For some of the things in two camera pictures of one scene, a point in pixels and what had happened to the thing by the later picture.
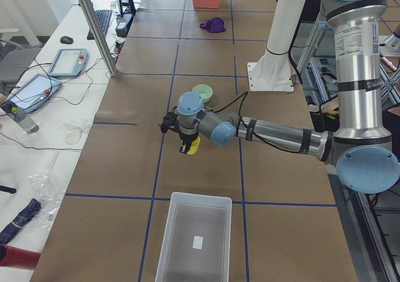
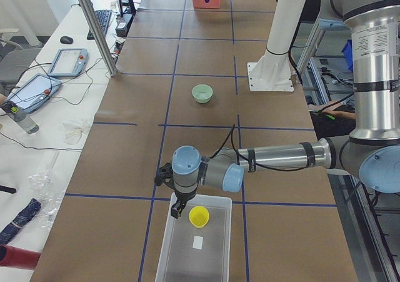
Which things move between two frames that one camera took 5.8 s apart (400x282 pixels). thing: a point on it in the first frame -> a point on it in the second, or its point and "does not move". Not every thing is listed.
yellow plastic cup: (194, 146) -> (199, 216)
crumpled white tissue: (73, 130) does not move
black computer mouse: (66, 39) does not move
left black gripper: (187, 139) -> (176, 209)
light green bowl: (205, 90) does not move
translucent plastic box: (197, 240) does not move
